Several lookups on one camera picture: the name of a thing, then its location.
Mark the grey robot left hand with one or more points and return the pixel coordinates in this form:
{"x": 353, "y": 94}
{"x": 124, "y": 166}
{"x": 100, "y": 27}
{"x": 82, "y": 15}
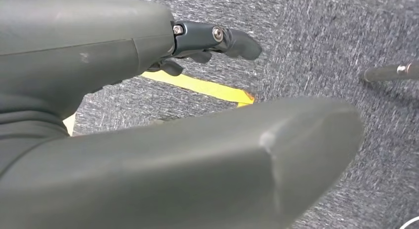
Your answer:
{"x": 163, "y": 175}

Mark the yellow floor tape square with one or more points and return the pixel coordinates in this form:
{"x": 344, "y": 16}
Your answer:
{"x": 203, "y": 87}

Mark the stainless steel workbench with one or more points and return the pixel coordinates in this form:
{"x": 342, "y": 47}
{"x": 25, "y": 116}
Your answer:
{"x": 389, "y": 73}

